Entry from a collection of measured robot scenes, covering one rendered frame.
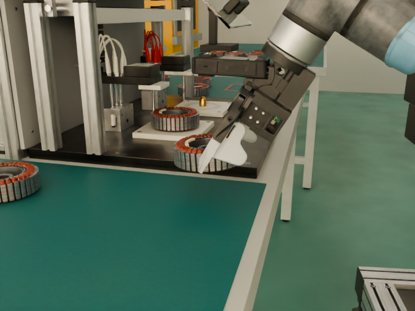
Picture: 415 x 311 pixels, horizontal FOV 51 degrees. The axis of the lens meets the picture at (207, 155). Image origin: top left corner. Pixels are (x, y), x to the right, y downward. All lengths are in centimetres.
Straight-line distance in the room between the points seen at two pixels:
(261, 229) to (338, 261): 143
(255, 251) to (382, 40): 31
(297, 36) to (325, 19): 4
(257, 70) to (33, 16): 45
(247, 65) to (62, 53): 53
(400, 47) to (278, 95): 17
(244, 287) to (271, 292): 129
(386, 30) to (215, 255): 35
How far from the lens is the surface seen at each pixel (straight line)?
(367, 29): 60
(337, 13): 61
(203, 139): 72
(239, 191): 72
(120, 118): 101
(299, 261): 198
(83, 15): 83
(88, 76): 84
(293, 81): 63
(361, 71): 631
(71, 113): 108
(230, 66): 64
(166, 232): 59
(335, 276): 192
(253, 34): 632
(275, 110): 62
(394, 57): 61
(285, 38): 61
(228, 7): 86
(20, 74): 93
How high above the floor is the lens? 103
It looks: 18 degrees down
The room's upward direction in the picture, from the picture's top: straight up
